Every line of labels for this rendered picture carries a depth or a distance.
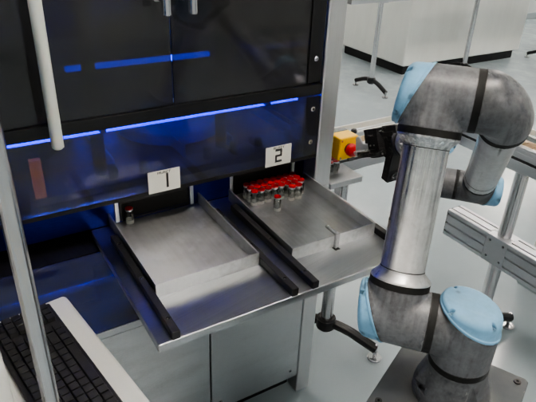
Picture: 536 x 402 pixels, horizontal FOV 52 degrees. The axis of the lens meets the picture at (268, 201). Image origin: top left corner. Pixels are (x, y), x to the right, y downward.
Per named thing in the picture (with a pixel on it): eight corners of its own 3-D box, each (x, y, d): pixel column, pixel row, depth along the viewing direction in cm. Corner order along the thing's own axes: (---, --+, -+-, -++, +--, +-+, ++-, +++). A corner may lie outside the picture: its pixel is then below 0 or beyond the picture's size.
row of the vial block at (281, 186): (248, 203, 159) (249, 189, 156) (301, 190, 167) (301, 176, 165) (252, 206, 157) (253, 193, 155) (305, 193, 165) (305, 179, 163)
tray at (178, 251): (109, 225, 146) (108, 214, 145) (199, 202, 158) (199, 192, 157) (156, 297, 121) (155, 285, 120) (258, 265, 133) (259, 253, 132)
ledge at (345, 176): (305, 171, 183) (305, 167, 182) (336, 164, 189) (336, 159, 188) (330, 189, 173) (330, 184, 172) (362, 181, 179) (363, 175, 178)
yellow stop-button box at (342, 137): (324, 152, 173) (325, 131, 170) (342, 148, 177) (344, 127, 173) (338, 161, 168) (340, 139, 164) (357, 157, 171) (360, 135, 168)
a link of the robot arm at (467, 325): (492, 387, 101) (510, 330, 95) (417, 367, 105) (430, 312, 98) (491, 343, 111) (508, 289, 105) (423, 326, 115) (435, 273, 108)
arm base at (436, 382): (496, 384, 115) (508, 349, 110) (476, 435, 104) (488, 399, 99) (426, 353, 122) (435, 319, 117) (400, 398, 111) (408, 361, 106)
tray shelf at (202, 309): (91, 236, 145) (90, 230, 144) (310, 180, 178) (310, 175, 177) (159, 352, 110) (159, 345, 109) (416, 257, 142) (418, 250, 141)
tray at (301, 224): (228, 199, 161) (228, 189, 159) (302, 181, 173) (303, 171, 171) (291, 260, 135) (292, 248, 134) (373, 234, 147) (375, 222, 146)
